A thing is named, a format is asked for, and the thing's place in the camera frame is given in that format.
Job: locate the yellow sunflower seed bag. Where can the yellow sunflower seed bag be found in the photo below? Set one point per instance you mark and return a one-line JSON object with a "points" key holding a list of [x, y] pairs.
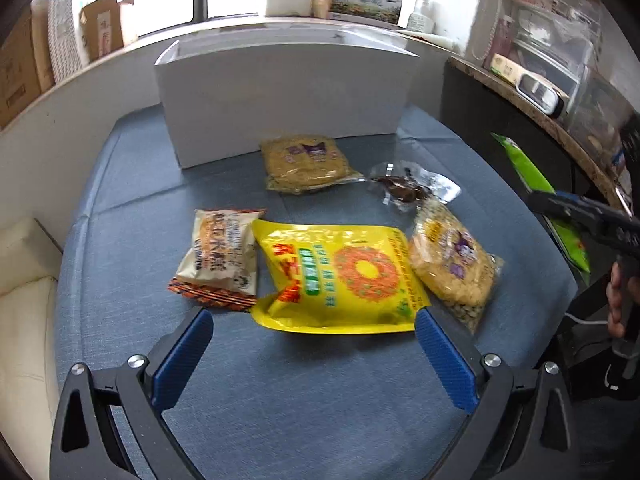
{"points": [[337, 280]]}

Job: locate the white tube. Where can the white tube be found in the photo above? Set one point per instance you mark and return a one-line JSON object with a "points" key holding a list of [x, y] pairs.
{"points": [[444, 42]]}

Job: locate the printed landscape carton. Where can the printed landscape carton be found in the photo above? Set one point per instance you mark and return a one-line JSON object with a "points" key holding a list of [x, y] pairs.
{"points": [[387, 11]]}

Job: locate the clear acrylic box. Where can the clear acrylic box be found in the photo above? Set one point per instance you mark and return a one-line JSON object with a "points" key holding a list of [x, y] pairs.
{"points": [[598, 112]]}

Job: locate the Kuromi Lay's chips bag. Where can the Kuromi Lay's chips bag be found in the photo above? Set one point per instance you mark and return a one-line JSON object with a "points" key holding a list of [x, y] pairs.
{"points": [[452, 264]]}

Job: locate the large cardboard box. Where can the large cardboard box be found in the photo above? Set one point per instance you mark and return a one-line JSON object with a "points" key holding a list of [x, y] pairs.
{"points": [[26, 69]]}

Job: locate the rice cake snack packet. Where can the rice cake snack packet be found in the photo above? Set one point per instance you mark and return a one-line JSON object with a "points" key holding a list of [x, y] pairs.
{"points": [[220, 268]]}

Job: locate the clear plastic drawer organizer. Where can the clear plastic drawer organizer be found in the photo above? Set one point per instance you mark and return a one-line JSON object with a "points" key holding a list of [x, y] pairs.
{"points": [[558, 43]]}

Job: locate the clear packet dark snack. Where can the clear packet dark snack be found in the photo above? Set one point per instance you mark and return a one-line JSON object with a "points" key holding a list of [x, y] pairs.
{"points": [[407, 185]]}

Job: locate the cream leather sofa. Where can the cream leather sofa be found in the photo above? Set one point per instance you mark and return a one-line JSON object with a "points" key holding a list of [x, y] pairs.
{"points": [[30, 264]]}

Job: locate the small open cardboard box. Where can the small open cardboard box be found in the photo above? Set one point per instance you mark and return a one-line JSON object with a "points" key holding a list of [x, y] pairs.
{"points": [[107, 26]]}

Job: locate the dotted white paper bag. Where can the dotted white paper bag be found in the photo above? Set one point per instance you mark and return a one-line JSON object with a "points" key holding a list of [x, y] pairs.
{"points": [[68, 54]]}

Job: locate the beige tissue box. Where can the beige tissue box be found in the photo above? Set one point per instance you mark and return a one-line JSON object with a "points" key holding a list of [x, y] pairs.
{"points": [[512, 72]]}

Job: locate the dark wooden side table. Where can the dark wooden side table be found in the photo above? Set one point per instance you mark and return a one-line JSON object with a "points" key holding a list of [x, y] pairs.
{"points": [[477, 105]]}

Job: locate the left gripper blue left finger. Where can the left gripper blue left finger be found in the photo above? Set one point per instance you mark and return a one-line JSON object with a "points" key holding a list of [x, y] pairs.
{"points": [[174, 358]]}

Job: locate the bright green snack bag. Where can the bright green snack bag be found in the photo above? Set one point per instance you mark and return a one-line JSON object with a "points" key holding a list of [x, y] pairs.
{"points": [[539, 195]]}

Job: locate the white lotion bottle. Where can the white lotion bottle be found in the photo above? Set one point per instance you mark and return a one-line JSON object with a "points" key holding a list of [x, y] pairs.
{"points": [[418, 20]]}

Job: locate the white digital clock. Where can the white digital clock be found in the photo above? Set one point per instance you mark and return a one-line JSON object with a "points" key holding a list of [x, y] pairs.
{"points": [[542, 94]]}

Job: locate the person's right hand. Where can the person's right hand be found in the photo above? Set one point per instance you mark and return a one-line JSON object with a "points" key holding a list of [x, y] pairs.
{"points": [[615, 294]]}

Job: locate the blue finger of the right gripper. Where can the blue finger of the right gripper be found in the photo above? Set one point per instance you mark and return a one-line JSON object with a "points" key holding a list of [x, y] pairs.
{"points": [[568, 203]]}

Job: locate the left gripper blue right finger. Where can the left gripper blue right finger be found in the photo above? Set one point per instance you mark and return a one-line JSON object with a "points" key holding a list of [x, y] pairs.
{"points": [[454, 373]]}

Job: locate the white storage box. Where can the white storage box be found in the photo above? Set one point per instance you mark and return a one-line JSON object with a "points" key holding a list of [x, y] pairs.
{"points": [[224, 93]]}

